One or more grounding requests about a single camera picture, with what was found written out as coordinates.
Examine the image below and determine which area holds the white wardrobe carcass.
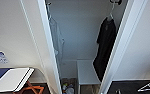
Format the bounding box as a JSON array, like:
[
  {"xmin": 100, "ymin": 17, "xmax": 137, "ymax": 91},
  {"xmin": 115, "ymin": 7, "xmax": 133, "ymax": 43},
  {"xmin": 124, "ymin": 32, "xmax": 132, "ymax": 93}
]
[{"xmin": 44, "ymin": 0, "xmax": 129, "ymax": 94}]

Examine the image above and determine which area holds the white wall sign blue print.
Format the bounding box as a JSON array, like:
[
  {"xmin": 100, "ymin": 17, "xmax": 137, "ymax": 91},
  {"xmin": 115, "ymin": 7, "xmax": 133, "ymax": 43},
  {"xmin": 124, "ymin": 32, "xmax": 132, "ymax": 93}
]
[{"xmin": 0, "ymin": 50, "xmax": 9, "ymax": 64}]

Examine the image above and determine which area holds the white round container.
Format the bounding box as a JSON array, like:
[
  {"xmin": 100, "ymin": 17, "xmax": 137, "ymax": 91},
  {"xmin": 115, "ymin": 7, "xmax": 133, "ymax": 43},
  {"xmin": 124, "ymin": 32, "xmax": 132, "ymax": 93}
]
[{"xmin": 64, "ymin": 87, "xmax": 75, "ymax": 94}]

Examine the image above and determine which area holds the black hanging garment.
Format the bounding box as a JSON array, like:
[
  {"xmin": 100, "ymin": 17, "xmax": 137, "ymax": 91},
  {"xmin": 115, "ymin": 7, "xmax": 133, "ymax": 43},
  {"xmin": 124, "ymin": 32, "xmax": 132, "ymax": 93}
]
[{"xmin": 92, "ymin": 17, "xmax": 118, "ymax": 83}]

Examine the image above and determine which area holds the dark clothes rail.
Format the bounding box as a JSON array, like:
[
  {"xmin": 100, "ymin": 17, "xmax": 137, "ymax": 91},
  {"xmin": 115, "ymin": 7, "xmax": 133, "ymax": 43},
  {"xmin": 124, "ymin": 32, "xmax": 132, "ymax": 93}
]
[{"xmin": 109, "ymin": 0, "xmax": 124, "ymax": 5}]

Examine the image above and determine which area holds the orange folding stand frame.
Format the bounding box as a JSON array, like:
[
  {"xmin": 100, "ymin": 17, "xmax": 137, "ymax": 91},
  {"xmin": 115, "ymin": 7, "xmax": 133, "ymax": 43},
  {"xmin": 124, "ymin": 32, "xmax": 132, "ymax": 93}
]
[{"xmin": 22, "ymin": 82, "xmax": 45, "ymax": 94}]

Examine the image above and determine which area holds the white wire drying rack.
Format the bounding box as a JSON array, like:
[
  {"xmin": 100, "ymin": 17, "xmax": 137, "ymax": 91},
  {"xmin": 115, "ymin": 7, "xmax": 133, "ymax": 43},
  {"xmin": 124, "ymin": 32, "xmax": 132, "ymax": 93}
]
[{"xmin": 137, "ymin": 78, "xmax": 150, "ymax": 94}]

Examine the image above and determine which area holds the white clothes hanger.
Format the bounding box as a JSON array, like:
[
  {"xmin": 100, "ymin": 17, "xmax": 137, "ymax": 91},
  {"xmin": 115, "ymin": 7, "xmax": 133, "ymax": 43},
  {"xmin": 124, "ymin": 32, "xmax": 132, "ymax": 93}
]
[{"xmin": 105, "ymin": 1, "xmax": 118, "ymax": 22}]

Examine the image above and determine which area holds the white inner drawer unit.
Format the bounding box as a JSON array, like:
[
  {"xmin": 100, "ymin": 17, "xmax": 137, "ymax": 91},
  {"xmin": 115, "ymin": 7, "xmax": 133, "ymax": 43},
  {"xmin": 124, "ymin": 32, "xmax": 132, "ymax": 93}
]
[{"xmin": 76, "ymin": 59, "xmax": 102, "ymax": 86}]

